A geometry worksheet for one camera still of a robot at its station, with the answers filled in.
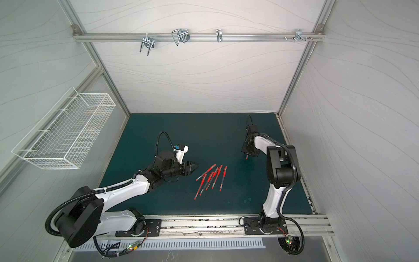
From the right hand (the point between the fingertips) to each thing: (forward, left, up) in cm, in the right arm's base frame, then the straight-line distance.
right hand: (249, 150), depth 99 cm
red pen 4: (-20, +24, 0) cm, 31 cm away
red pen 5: (-20, +22, -1) cm, 30 cm away
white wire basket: (-16, +85, +32) cm, 92 cm away
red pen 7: (-12, +14, 0) cm, 19 cm away
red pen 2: (-11, +21, 0) cm, 24 cm away
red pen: (-4, +1, -1) cm, 5 cm away
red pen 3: (-22, +27, +1) cm, 35 cm away
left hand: (-18, +30, +12) cm, 37 cm away
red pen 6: (-18, +20, 0) cm, 27 cm away
